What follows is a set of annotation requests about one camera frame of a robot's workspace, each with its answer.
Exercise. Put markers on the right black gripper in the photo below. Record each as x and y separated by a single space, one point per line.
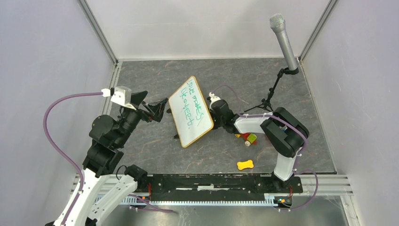
211 111

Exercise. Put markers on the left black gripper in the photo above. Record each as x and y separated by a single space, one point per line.
156 108

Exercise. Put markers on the yellow framed whiteboard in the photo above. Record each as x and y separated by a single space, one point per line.
190 112

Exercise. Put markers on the yellow bone shaped eraser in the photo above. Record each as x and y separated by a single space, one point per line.
243 165

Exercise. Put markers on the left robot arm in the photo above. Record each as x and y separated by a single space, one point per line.
108 137

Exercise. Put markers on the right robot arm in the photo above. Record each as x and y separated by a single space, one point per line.
285 132

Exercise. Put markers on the red toy brick car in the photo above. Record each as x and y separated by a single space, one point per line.
249 138

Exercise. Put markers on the silver microphone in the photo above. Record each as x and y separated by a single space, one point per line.
278 26

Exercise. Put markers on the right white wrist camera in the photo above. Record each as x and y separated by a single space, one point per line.
212 98

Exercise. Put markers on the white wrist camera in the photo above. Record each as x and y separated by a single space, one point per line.
212 98
120 95

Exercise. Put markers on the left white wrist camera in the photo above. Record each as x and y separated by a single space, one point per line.
120 95

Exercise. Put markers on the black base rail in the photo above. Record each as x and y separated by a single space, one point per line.
216 187

